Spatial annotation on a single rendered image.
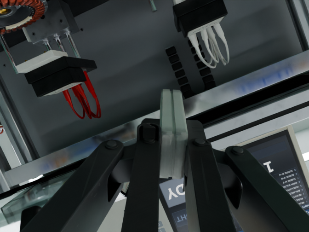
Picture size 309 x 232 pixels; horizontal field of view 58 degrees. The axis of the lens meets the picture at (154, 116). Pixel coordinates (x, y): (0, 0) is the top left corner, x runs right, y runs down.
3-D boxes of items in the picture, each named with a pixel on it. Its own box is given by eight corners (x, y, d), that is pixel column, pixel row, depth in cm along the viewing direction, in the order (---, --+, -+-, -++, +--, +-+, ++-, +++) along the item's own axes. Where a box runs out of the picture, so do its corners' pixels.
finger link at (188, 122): (188, 164, 13) (251, 167, 13) (182, 118, 18) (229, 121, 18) (185, 188, 14) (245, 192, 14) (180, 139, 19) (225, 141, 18)
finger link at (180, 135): (174, 133, 15) (188, 133, 15) (171, 89, 21) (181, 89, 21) (170, 179, 16) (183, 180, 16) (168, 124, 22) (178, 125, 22)
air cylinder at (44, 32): (19, 14, 48) (32, 45, 49) (56, -4, 47) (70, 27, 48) (33, 20, 53) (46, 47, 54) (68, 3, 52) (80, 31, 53)
